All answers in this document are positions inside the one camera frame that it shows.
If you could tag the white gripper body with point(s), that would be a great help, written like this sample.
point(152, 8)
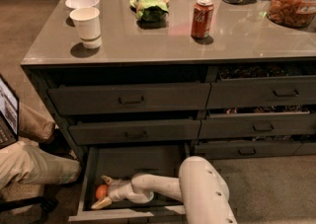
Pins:
point(116, 190)

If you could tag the open bottom left drawer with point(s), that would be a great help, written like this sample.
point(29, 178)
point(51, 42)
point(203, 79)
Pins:
point(123, 163)

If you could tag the grey drawer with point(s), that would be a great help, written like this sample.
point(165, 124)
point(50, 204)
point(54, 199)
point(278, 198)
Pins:
point(75, 100)
point(219, 150)
point(241, 86)
point(249, 124)
point(134, 131)

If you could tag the top right grey drawer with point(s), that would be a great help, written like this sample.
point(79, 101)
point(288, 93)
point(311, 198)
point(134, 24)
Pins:
point(241, 86)

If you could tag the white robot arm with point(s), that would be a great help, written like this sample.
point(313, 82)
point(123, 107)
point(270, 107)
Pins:
point(199, 187)

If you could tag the clear jar of snacks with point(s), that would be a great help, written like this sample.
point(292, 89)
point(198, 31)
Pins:
point(292, 13)

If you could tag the white paper bowl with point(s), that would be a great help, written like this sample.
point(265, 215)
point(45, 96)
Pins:
point(78, 4)

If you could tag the green chip bag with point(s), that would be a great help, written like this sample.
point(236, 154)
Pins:
point(150, 10)

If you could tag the red soda can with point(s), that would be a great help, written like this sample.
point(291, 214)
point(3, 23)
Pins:
point(203, 11)

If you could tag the middle right grey drawer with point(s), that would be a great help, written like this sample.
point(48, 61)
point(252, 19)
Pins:
point(249, 124)

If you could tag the black chair base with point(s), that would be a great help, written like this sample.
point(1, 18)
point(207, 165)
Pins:
point(46, 204)

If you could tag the open laptop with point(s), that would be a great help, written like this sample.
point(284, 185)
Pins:
point(9, 114)

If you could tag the person's legs khaki trousers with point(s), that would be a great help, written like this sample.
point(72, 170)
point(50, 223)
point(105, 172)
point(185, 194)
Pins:
point(26, 164)

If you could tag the orange fruit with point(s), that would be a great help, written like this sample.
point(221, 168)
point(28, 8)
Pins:
point(102, 190)

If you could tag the white paper cup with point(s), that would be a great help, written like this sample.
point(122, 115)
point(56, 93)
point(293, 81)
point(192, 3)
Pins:
point(87, 24)

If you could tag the middle left grey drawer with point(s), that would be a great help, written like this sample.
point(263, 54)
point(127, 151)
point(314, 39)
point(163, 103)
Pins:
point(134, 131)

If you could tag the top left grey drawer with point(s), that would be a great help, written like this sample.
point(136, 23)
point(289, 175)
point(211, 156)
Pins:
point(75, 100)

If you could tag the bottom right grey drawer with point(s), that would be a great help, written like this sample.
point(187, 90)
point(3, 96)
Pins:
point(219, 150)

